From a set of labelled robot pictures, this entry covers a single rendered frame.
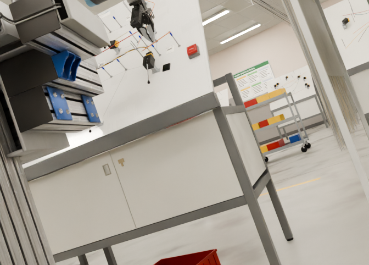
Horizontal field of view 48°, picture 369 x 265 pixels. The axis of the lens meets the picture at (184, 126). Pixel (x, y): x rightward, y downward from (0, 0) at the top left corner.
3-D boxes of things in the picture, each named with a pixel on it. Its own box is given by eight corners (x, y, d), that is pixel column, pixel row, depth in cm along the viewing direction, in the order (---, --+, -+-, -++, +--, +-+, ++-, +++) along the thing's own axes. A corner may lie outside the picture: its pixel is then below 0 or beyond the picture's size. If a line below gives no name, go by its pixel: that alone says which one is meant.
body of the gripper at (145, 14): (156, 18, 202) (145, -6, 197) (150, 23, 195) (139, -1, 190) (143, 23, 205) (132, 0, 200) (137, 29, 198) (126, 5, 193)
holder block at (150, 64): (146, 70, 200) (142, 65, 197) (147, 61, 203) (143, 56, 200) (154, 67, 198) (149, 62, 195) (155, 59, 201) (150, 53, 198)
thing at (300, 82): (328, 127, 997) (303, 64, 1006) (282, 143, 1048) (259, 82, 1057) (331, 124, 1061) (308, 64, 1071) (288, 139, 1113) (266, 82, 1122)
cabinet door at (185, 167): (243, 195, 179) (211, 110, 181) (135, 228, 196) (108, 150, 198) (244, 194, 182) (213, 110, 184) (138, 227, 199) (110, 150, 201)
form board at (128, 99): (9, 176, 216) (6, 175, 215) (37, 48, 280) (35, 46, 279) (214, 93, 180) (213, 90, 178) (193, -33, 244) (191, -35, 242)
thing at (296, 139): (312, 147, 688) (289, 86, 694) (307, 151, 642) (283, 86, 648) (257, 164, 728) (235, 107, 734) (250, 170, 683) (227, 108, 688)
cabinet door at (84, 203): (135, 228, 197) (108, 150, 199) (45, 257, 214) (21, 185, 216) (137, 227, 199) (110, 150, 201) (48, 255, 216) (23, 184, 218)
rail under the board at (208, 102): (218, 106, 177) (213, 92, 177) (10, 188, 214) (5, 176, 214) (221, 106, 182) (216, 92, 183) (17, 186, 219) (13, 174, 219)
